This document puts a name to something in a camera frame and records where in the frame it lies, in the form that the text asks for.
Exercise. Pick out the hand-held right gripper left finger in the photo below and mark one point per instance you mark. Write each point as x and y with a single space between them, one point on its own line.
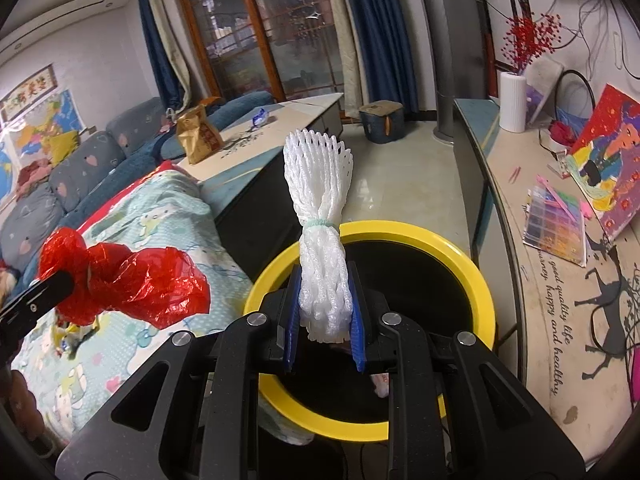
291 325

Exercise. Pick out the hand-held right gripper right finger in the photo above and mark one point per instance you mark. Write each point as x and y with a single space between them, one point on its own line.
357 340

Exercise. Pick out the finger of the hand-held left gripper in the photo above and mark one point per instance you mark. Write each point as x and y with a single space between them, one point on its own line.
40 296

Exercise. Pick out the white foam fruit net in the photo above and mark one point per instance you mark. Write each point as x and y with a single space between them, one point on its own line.
320 260

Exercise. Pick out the red plastic bag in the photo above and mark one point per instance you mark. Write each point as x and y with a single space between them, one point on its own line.
150 280

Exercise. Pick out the yellow-rimmed black trash bin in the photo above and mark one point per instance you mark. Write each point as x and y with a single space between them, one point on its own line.
400 232

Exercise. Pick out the person's left hand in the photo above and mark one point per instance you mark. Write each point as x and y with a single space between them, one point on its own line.
26 402

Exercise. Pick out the stuffed toy pile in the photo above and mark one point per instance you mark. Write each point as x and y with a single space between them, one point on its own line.
7 280

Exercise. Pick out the grey heart-print sofa cushion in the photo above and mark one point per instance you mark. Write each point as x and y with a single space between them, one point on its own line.
30 220
85 170
137 122

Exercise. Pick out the pile of clothes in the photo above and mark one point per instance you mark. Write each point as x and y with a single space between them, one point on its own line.
35 176

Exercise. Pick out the world map poster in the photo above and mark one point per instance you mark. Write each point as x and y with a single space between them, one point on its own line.
5 170

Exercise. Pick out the cartoon printed blanket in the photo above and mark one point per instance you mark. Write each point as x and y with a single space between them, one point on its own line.
165 210

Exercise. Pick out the yellow cushion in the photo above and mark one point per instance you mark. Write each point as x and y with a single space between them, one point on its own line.
64 146

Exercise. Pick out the blue sofa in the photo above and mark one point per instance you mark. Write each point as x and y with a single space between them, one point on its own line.
135 165

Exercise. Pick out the printed cabinet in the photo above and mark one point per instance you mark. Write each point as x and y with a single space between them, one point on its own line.
530 310

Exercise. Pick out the country map poster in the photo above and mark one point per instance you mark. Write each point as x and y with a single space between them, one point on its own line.
60 117

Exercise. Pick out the grey coffee table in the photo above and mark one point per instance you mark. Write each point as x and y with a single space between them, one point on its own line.
280 132

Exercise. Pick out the framed embroidery picture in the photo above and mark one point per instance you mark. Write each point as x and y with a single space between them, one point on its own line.
27 91

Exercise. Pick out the brown paper bag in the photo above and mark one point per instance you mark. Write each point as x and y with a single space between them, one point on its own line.
199 137

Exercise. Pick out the blue foil wrapper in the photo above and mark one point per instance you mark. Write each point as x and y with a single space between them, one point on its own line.
260 117

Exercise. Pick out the blue stool with brown top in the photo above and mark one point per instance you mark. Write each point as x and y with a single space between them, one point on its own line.
382 120

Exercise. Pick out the colourful bead organiser box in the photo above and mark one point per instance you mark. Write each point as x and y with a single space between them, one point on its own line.
555 230

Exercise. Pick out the purple tweezers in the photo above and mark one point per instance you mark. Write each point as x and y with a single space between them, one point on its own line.
515 174

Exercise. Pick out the pink plastic tool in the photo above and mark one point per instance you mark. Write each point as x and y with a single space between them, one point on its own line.
555 190

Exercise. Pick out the blue curtain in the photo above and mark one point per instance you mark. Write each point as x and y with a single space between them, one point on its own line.
162 60
380 35

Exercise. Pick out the white ribbed vase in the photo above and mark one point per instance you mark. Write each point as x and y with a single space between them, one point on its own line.
513 105

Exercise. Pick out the grey tower air conditioner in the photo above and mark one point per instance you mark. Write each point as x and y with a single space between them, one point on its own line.
442 60

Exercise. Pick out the wooden-framed glass door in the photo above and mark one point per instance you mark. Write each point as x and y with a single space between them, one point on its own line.
250 35

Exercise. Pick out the colourful figure painting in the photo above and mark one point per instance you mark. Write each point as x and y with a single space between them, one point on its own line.
610 160

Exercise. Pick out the white canvas board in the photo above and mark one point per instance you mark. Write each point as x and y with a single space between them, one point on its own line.
545 85

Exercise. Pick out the red berry branches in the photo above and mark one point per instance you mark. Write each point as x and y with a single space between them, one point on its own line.
530 40

